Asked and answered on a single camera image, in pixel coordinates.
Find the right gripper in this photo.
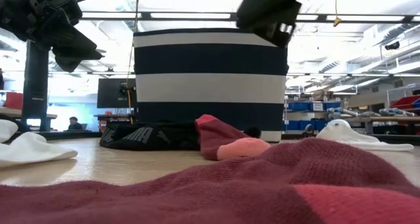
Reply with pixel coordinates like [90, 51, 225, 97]
[236, 0, 321, 49]

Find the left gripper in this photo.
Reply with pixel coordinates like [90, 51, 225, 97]
[0, 0, 104, 74]

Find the black monitor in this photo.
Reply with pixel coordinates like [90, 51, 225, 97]
[96, 78, 137, 109]

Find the person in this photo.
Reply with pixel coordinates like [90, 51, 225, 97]
[67, 116, 84, 131]

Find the blue storage bins shelf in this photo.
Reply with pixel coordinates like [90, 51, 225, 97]
[284, 100, 343, 131]

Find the red box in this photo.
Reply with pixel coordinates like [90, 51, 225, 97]
[4, 91, 24, 111]

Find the black overhead bar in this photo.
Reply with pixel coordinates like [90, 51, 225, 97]
[80, 11, 420, 25]

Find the wooden background table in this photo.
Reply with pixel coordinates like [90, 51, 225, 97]
[0, 106, 58, 133]

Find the navy white striped fabric basket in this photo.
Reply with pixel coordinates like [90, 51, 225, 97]
[133, 27, 290, 143]

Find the white sock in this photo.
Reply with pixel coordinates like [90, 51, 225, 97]
[0, 131, 79, 169]
[316, 119, 415, 152]
[0, 118, 19, 143]

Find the black Puma sock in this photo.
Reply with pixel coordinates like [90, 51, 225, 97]
[98, 120, 201, 152]

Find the maroon sock with pink toe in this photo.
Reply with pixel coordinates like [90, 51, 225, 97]
[0, 137, 420, 224]
[194, 114, 272, 162]

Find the long background workbench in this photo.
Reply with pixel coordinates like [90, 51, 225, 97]
[343, 114, 420, 135]

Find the red and blue bin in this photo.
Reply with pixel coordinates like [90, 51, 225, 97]
[389, 95, 420, 111]

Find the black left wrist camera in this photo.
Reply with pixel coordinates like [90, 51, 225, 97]
[51, 0, 83, 23]

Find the yellow hanging cord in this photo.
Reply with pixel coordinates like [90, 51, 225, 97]
[332, 0, 343, 28]

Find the thin hanging black cable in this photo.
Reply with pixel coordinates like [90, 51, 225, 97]
[125, 0, 141, 120]

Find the black aluminium table frame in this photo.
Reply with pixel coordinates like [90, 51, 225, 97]
[0, 130, 420, 145]

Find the black ceiling camera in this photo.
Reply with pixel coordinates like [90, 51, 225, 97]
[384, 40, 402, 51]

